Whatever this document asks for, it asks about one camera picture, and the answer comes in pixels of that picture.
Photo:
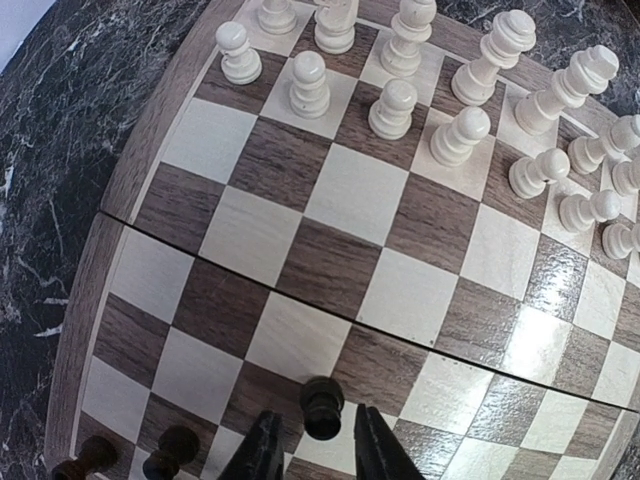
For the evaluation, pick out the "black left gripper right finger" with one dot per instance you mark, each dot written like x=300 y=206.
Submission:
x=378 y=453

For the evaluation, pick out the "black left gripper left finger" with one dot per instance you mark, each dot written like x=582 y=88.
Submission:
x=260 y=456

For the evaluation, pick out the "dark wooden chess pawn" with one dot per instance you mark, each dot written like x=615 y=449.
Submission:
x=322 y=401

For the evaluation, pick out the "dark wooden chess knight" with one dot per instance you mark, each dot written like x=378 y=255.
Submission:
x=177 y=446

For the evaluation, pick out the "dark wooden chess rook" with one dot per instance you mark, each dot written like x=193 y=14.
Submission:
x=97 y=454

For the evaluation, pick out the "wooden folding chess board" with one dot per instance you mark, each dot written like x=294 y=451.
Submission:
x=499 y=374

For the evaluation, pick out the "white chess pieces row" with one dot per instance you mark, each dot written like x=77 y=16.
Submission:
x=330 y=192

